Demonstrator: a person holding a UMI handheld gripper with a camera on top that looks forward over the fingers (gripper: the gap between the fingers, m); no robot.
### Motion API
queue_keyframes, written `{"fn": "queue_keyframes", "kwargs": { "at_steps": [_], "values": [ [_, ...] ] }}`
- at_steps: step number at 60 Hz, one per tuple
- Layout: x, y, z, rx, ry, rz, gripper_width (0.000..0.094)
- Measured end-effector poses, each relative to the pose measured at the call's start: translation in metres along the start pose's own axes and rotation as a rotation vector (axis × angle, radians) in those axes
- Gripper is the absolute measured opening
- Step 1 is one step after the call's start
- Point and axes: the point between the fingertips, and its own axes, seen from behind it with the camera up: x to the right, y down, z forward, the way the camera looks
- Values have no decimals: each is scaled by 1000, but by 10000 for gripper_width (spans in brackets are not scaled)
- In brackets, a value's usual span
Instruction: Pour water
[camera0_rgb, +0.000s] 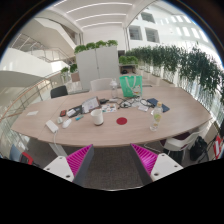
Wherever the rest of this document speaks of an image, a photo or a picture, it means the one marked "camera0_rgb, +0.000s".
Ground white storage cabinet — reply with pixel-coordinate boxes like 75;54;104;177
76;46;120;90

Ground green tote bag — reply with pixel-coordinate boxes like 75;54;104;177
120;75;142;97

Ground white chair right side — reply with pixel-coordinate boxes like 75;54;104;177
160;123;208;157

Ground blue marker pen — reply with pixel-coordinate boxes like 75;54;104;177
75;115;84;121

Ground white ceramic mug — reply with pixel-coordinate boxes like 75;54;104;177
91;109;104;126

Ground colourful sticker sheet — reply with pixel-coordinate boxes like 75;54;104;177
102;103;117;113

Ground black office chair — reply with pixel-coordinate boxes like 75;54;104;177
50;85;68;98

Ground white computer mouse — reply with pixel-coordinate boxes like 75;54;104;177
62;119;72;129

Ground clear plastic water bottle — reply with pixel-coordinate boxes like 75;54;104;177
150;102;163;131

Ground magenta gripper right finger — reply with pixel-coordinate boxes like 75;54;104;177
130;144;182;185

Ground small clear bottle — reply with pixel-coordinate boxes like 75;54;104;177
110;79;118;98

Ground white paper sheet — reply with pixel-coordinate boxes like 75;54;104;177
27;111;38;116

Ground white chair behind table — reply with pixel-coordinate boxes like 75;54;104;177
90;78;112;91

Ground hanging green plant row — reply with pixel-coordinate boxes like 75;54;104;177
125;44;224;104

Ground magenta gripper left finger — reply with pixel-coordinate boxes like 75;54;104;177
44;144;94;186

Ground white power adapter box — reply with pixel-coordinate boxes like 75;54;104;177
46;120;58;133

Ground dark blue notebook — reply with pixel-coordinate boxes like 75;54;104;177
146;97;171;113

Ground black backpack on floor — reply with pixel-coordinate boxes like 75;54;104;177
190;136;208;161

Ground tangled black cables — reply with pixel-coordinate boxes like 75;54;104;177
114;96;155;110

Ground red round coaster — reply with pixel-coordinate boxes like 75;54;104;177
116;117;127;125

